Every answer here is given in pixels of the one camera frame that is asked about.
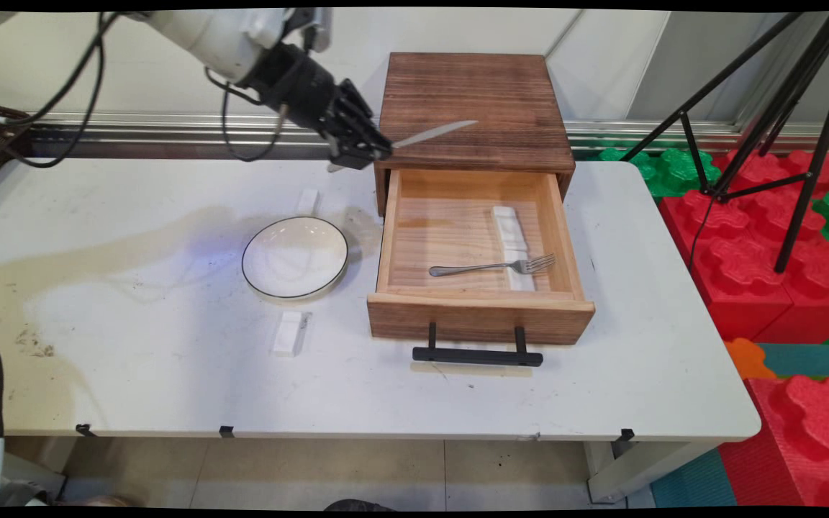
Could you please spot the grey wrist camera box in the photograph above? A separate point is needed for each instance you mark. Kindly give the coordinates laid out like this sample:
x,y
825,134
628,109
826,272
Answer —
x,y
312,27

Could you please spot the aluminium window rail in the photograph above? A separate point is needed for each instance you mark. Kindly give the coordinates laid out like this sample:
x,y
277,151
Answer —
x,y
170,134

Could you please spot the dark wooden drawer cabinet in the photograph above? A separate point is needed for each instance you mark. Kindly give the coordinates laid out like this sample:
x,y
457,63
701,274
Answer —
x,y
479,101

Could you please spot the long white cutlery rest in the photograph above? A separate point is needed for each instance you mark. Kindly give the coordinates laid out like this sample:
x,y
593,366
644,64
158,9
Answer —
x,y
514,230

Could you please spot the small white cutlery rest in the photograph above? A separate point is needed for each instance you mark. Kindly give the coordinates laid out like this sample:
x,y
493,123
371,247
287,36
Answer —
x,y
288,333
308,201

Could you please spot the silver fork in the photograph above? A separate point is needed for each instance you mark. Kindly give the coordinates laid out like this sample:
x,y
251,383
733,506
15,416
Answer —
x,y
486,267

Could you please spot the light wooden drawer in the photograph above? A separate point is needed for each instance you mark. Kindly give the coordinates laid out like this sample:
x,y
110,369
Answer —
x,y
479,316

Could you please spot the red foam block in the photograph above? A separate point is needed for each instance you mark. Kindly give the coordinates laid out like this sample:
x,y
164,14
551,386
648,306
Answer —
x,y
738,273
810,432

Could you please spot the orange foam piece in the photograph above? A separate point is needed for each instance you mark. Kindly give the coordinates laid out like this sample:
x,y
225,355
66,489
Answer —
x,y
749,357

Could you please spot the black tripod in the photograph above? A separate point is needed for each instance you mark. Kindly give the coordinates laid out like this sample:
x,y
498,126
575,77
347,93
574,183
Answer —
x,y
810,108

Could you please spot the silver table knife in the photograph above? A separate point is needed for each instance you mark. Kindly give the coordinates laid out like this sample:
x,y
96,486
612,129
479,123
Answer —
x,y
436,132

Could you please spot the teal foam mat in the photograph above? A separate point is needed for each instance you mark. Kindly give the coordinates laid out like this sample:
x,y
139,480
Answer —
x,y
810,358
695,482

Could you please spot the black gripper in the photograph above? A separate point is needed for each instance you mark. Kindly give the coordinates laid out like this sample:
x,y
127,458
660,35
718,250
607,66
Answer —
x,y
299,83

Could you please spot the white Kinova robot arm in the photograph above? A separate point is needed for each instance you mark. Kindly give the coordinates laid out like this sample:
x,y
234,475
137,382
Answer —
x,y
206,36

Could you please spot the white plate black rim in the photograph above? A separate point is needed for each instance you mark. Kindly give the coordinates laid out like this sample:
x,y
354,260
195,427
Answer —
x,y
293,257

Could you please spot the black table edge clip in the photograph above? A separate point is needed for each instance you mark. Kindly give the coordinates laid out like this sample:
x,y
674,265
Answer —
x,y
85,430
225,432
625,434

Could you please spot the white table leg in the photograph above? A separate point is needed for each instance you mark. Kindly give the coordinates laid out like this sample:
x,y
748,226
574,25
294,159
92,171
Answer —
x,y
645,467

